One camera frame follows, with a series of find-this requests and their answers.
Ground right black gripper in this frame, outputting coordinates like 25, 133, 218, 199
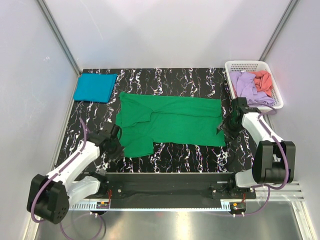
216, 113, 245, 143

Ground green t-shirt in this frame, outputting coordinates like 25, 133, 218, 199
115, 92, 226, 158

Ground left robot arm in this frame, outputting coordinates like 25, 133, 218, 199
26, 125, 123, 225

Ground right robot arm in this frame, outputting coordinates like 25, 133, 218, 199
216, 97, 296, 199

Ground purple t-shirt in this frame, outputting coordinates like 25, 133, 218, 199
229, 71, 276, 107

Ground coral t-shirt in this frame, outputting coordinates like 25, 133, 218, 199
235, 69, 273, 107

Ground folded blue t-shirt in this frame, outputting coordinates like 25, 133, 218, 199
73, 73, 118, 104

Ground white plastic basket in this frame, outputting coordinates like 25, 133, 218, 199
224, 60, 284, 112

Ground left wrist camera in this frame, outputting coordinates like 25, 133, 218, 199
110, 124, 122, 140

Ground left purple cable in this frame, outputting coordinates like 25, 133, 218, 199
30, 118, 108, 240

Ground purple cable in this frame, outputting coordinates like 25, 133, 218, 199
243, 104, 293, 217
30, 118, 108, 240

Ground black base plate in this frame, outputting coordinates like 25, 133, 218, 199
87, 173, 256, 211

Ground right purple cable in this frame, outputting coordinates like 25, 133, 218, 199
243, 104, 293, 217

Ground aluminium frame rail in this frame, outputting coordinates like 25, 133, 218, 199
25, 174, 308, 240

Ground right corner frame post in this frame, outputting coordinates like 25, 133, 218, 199
259, 0, 300, 62

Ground corner frame post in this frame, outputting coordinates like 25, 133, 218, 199
35, 0, 82, 77
259, 0, 300, 62

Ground left corner frame post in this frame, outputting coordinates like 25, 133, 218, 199
35, 0, 82, 77

